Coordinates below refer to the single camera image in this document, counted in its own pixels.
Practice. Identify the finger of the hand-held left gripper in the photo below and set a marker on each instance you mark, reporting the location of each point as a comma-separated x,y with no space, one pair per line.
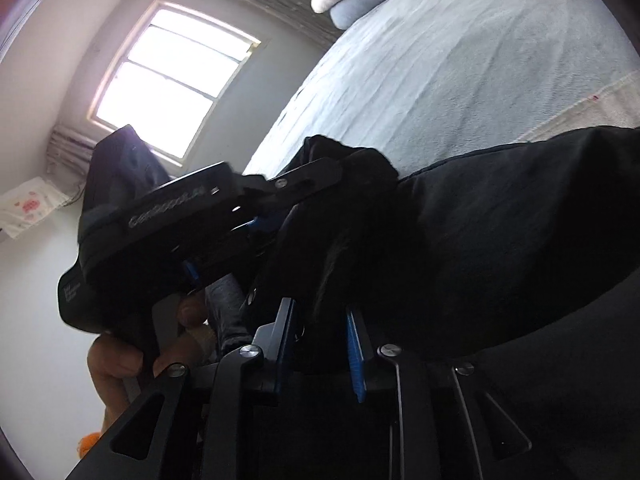
261,225
300,180

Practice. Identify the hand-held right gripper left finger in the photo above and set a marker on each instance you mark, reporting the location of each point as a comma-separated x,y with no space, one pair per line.
286,345

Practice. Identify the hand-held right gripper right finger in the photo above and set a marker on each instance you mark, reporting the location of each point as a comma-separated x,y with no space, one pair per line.
356,360

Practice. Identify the black coat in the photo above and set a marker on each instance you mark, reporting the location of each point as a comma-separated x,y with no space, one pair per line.
500,210

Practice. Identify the person's left forearm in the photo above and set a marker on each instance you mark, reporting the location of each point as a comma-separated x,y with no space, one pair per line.
112,417

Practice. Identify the person's left hand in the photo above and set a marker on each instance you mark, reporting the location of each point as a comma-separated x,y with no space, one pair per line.
115,360

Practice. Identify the white printed cloth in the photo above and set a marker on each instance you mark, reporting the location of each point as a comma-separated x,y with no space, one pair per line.
30,207

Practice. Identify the window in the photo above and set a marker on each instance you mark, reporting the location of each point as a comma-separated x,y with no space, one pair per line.
170,80

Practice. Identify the bed with white sheet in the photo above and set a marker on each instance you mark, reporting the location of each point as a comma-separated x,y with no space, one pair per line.
450,60

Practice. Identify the small orange object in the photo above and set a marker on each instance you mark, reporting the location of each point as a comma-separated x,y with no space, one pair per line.
87,446

